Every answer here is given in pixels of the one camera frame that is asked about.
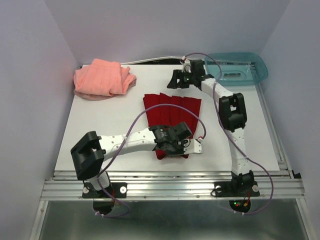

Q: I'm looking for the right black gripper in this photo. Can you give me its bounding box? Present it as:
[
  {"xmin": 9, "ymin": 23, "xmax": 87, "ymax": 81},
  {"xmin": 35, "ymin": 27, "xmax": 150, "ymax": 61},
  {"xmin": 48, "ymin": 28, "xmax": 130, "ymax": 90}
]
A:
[{"xmin": 166, "ymin": 69, "xmax": 195, "ymax": 90}]

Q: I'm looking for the red pleated skirt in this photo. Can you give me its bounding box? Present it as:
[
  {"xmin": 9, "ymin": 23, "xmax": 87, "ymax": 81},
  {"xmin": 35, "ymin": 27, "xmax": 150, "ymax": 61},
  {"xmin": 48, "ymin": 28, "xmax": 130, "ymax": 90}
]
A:
[{"xmin": 142, "ymin": 92, "xmax": 202, "ymax": 161}]

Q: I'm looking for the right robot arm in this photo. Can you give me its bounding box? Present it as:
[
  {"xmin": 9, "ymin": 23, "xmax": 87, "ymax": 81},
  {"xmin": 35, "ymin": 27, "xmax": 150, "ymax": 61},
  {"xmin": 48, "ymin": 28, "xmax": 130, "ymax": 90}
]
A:
[{"xmin": 167, "ymin": 57, "xmax": 256, "ymax": 198}]

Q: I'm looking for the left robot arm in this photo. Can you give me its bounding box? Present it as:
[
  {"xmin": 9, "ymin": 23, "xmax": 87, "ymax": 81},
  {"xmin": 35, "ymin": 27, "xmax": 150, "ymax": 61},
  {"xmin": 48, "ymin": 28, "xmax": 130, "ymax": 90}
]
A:
[{"xmin": 70, "ymin": 122, "xmax": 193, "ymax": 197}]

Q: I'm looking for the teal plastic bin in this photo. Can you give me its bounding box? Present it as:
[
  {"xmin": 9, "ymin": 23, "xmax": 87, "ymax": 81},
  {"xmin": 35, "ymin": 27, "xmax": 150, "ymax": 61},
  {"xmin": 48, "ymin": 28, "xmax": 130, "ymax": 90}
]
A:
[{"xmin": 204, "ymin": 52, "xmax": 269, "ymax": 87}]

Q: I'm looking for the pink folded skirt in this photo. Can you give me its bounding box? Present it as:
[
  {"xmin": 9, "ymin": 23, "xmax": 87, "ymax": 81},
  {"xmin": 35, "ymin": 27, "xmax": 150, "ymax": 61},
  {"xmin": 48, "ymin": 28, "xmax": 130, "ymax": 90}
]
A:
[{"xmin": 73, "ymin": 58, "xmax": 137, "ymax": 99}]

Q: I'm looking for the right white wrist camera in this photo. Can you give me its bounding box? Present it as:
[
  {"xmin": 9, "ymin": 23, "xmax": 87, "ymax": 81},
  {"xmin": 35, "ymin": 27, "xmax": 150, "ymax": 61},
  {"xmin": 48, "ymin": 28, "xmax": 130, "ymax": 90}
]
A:
[{"xmin": 180, "ymin": 56, "xmax": 191, "ymax": 73}]

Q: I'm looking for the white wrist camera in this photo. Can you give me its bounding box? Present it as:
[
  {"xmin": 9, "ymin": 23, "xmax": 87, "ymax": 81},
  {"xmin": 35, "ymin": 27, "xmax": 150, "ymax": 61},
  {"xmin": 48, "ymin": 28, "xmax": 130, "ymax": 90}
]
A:
[
  {"xmin": 180, "ymin": 56, "xmax": 191, "ymax": 73},
  {"xmin": 183, "ymin": 138, "xmax": 203, "ymax": 155}
]

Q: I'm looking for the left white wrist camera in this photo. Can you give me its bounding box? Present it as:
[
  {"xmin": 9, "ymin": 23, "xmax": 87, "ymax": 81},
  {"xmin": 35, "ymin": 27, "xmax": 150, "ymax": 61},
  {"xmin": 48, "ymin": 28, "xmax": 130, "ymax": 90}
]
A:
[{"xmin": 183, "ymin": 138, "xmax": 203, "ymax": 155}]

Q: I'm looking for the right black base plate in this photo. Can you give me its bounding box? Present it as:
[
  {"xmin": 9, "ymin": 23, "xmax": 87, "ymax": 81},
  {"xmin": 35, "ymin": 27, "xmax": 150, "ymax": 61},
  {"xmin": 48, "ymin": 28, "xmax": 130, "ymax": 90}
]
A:
[{"xmin": 210, "ymin": 181, "xmax": 260, "ymax": 198}]

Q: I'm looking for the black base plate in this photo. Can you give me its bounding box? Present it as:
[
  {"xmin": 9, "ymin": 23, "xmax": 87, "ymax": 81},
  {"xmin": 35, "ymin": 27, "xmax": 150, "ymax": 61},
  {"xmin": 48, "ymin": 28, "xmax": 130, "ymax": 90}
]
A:
[
  {"xmin": 81, "ymin": 181, "xmax": 128, "ymax": 200},
  {"xmin": 210, "ymin": 181, "xmax": 260, "ymax": 198}
]

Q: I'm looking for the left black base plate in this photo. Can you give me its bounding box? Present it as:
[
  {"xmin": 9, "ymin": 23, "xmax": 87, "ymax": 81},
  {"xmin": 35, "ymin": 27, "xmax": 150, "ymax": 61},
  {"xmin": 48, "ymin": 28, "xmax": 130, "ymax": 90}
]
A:
[{"xmin": 81, "ymin": 181, "xmax": 128, "ymax": 200}]

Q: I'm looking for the aluminium rail frame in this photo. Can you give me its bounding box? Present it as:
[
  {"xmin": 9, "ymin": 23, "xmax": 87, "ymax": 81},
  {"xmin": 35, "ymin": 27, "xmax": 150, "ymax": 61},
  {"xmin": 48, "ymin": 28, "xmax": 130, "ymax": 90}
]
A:
[{"xmin": 30, "ymin": 148, "xmax": 318, "ymax": 240}]

